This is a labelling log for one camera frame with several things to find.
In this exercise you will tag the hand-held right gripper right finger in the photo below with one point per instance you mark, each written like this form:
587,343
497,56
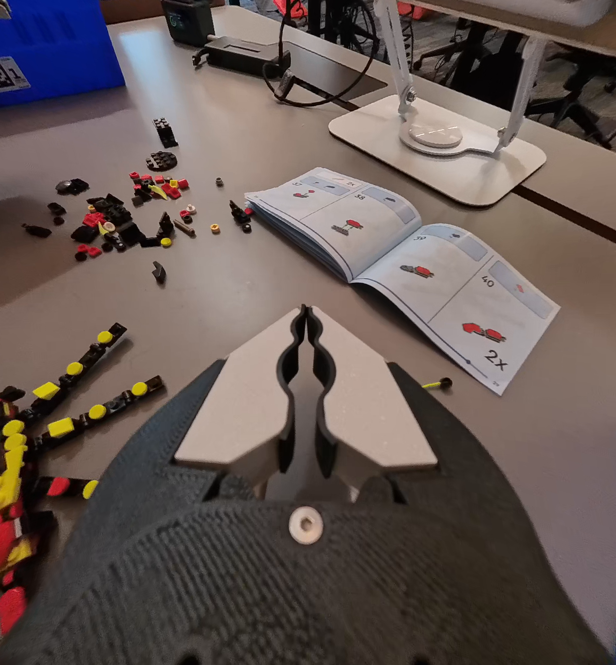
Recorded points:
375,415

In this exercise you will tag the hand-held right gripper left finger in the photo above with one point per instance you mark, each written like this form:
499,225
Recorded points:
240,410

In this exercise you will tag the black lego leg yellow studs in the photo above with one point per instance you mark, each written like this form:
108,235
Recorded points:
82,361
108,408

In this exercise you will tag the black lego slope piece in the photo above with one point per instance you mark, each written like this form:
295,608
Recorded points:
159,271

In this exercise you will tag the lego instruction booklet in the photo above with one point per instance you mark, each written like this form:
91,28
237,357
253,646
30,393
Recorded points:
380,249

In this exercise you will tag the small white red lego piece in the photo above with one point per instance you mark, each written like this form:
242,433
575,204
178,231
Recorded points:
187,212

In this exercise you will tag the black lego brick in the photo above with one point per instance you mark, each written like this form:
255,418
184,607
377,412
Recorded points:
165,132

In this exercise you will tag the black round lego plate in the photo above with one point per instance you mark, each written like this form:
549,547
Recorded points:
161,161

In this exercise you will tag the pile of loose lego pieces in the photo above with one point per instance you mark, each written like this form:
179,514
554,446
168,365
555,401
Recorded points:
115,215

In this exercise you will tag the red yellow black lego model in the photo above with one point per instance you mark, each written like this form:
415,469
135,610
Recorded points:
1,498

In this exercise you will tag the blue plastic bin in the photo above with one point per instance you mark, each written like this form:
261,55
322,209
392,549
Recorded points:
58,41

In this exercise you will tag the black device with green light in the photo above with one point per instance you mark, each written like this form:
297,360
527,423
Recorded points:
186,21

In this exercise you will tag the black power adapter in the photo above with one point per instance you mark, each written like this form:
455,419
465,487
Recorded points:
245,54

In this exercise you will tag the white stand base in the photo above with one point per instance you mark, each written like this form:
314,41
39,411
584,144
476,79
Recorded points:
469,171

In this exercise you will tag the black office chair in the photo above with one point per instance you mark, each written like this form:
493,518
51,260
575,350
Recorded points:
583,98

